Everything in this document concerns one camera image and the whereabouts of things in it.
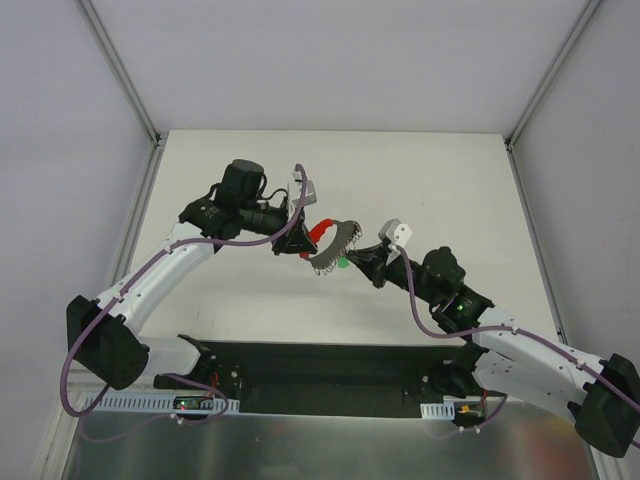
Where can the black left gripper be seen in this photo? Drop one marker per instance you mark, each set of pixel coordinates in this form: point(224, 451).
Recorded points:
point(286, 233)

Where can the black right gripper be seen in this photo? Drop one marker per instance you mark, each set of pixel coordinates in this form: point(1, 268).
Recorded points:
point(378, 270)

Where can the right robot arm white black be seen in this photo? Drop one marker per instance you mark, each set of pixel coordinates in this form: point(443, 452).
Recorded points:
point(599, 397)

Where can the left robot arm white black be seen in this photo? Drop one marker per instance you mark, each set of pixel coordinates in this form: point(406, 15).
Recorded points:
point(104, 334)

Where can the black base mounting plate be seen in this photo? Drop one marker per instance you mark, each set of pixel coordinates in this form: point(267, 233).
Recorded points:
point(368, 381)

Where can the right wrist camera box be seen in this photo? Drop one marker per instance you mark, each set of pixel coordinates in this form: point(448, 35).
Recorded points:
point(394, 236)

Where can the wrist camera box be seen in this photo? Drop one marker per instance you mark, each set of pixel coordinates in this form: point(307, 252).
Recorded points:
point(394, 236)
point(299, 191)

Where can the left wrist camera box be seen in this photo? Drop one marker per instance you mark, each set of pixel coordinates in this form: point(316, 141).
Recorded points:
point(299, 191)

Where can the aluminium side rail left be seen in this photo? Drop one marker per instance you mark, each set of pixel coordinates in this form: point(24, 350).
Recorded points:
point(133, 224)

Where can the white slotted cable duct right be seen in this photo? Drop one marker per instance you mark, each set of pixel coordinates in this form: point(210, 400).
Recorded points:
point(445, 411)

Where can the white slotted cable duct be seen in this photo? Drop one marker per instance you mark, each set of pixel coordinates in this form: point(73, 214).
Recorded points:
point(165, 403)
point(445, 411)

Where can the white slotted cable duct left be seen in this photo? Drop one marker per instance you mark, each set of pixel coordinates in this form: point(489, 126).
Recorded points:
point(165, 403)

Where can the aluminium frame post left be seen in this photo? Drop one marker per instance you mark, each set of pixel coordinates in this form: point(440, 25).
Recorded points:
point(119, 71)

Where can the aluminium frame post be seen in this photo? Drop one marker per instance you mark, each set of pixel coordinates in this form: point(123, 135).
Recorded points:
point(567, 46)
point(119, 71)

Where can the aluminium frame post right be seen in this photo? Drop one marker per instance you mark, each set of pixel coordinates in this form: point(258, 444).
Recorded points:
point(567, 46)

